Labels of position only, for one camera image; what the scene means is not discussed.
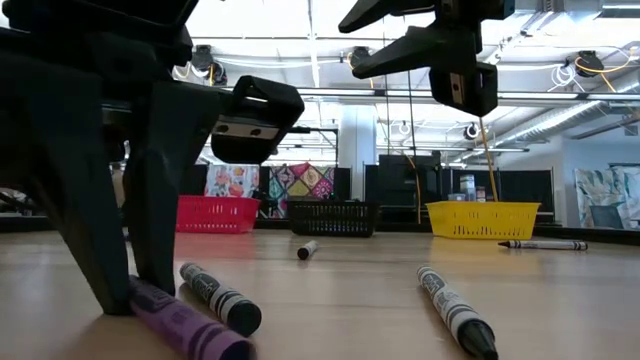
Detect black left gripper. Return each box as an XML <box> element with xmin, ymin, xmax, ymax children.
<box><xmin>0</xmin><ymin>27</ymin><xmax>306</xmax><ymax>296</ymax></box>

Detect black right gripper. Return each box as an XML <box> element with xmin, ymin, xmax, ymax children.
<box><xmin>338</xmin><ymin>0</ymin><xmax>516</xmax><ymax>118</ymax></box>

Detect black crayon white wrapper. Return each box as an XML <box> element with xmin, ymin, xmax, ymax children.
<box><xmin>178</xmin><ymin>262</ymin><xmax>263</xmax><ymax>338</ymax></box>
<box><xmin>416</xmin><ymin>265</ymin><xmax>500</xmax><ymax>360</ymax></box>
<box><xmin>296</xmin><ymin>239</ymin><xmax>320</xmax><ymax>262</ymax></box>
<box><xmin>497</xmin><ymin>239</ymin><xmax>589</xmax><ymax>252</ymax></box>

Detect purple crayon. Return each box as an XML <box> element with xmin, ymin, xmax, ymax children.
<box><xmin>128</xmin><ymin>274</ymin><xmax>257</xmax><ymax>360</ymax></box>

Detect black plastic basket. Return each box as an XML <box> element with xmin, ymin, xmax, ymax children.
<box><xmin>286</xmin><ymin>199</ymin><xmax>380</xmax><ymax>239</ymax></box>

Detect floral patterned cloth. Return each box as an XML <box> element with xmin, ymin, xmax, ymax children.
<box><xmin>204</xmin><ymin>163</ymin><xmax>261</xmax><ymax>199</ymax></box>

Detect red plastic basket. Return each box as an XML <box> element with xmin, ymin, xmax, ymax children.
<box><xmin>175</xmin><ymin>194</ymin><xmax>262</xmax><ymax>235</ymax></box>

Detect long ceiling light bar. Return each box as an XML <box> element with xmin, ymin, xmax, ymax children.
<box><xmin>294</xmin><ymin>84</ymin><xmax>640</xmax><ymax>104</ymax></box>

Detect white building column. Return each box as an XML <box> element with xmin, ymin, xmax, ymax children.
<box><xmin>338</xmin><ymin>104</ymin><xmax>377</xmax><ymax>202</ymax></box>

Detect geometric patterned quilt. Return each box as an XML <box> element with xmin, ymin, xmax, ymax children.
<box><xmin>267</xmin><ymin>162</ymin><xmax>335</xmax><ymax>220</ymax></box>

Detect black cabinet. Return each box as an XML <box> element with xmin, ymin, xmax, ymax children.
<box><xmin>364</xmin><ymin>154</ymin><xmax>442</xmax><ymax>225</ymax></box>

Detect stacked storage boxes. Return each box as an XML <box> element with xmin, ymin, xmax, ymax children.
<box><xmin>458</xmin><ymin>174</ymin><xmax>487</xmax><ymax>203</ymax></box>

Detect black partition panel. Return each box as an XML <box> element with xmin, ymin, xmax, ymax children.
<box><xmin>442</xmin><ymin>168</ymin><xmax>555</xmax><ymax>225</ymax></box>

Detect yellow plastic basket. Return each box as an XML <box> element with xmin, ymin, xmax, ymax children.
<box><xmin>425</xmin><ymin>201</ymin><xmax>541</xmax><ymax>241</ymax></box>

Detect teal patterned cloth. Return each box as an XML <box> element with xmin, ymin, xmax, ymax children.
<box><xmin>573</xmin><ymin>164</ymin><xmax>640</xmax><ymax>230</ymax></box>

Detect thin black cable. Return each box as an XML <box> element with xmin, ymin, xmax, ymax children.
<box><xmin>407</xmin><ymin>69</ymin><xmax>419</xmax><ymax>159</ymax></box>
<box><xmin>383</xmin><ymin>77</ymin><xmax>392</xmax><ymax>156</ymax></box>

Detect black metal stand frame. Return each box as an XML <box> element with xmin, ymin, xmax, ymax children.
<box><xmin>287</xmin><ymin>126</ymin><xmax>340</xmax><ymax>201</ymax></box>

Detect yellow cable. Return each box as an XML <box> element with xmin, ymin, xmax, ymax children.
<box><xmin>478</xmin><ymin>116</ymin><xmax>500</xmax><ymax>204</ymax></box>
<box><xmin>403</xmin><ymin>153</ymin><xmax>423</xmax><ymax>225</ymax></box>

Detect silver ceiling duct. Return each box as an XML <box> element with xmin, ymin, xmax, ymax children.
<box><xmin>492</xmin><ymin>99</ymin><xmax>640</xmax><ymax>149</ymax></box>

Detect black aluminium table frame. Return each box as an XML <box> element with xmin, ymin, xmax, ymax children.
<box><xmin>0</xmin><ymin>213</ymin><xmax>640</xmax><ymax>247</ymax></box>

